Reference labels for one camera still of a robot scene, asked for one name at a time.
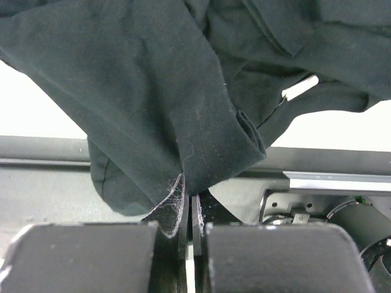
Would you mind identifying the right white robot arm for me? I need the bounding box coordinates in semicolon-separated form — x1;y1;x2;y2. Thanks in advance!
144;170;390;292

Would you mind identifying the black t shirt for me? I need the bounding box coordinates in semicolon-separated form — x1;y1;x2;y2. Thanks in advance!
1;1;390;215

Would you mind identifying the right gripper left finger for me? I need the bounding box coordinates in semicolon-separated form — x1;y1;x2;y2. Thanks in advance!
141;174;188;292

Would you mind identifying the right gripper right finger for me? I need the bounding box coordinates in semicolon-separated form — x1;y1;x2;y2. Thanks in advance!
191;191;244;292

